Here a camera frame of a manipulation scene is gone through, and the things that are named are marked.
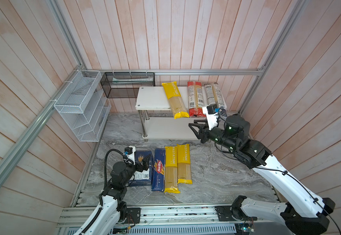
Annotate black wire mesh basket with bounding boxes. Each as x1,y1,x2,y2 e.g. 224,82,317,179
100,71,155,99

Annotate narrow blue Barilla spaghetti box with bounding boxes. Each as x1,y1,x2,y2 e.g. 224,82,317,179
151,148,166,192

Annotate white two-tier shelf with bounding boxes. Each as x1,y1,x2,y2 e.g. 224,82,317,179
135,86,227,142

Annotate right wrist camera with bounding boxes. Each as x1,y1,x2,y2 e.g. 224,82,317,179
202,103,228,130

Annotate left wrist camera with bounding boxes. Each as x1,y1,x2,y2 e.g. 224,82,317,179
124,146,136,165

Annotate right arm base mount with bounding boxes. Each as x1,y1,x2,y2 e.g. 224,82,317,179
214,206,257,221

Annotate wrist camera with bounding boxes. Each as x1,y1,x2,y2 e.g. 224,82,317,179
124,146,136,165
202,103,228,130

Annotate red clear spaghetti pack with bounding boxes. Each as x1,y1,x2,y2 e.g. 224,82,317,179
188,81,206,117

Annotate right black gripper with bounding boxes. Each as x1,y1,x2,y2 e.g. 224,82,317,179
189,120,238,156

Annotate wide blue Barilla pasta box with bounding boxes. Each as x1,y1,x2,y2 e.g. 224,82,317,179
129,151,153,187

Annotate yellow pastatime spaghetti pack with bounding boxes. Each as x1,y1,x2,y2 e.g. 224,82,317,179
165,146,180,193
177,144,193,184
162,81,190,119

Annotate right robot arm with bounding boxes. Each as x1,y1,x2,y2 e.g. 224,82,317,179
189,113,335,235

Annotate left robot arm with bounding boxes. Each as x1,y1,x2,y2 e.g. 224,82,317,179
75,146,152,235

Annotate white wire mesh rack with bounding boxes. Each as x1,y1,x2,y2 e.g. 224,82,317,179
54,70,111,142

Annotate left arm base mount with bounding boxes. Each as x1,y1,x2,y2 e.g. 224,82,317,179
118,207,141,224

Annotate blue clear spaghetti pack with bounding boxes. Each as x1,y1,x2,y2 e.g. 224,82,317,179
204,82,227,109

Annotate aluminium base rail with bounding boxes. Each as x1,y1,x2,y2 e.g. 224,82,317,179
55,202,301,228

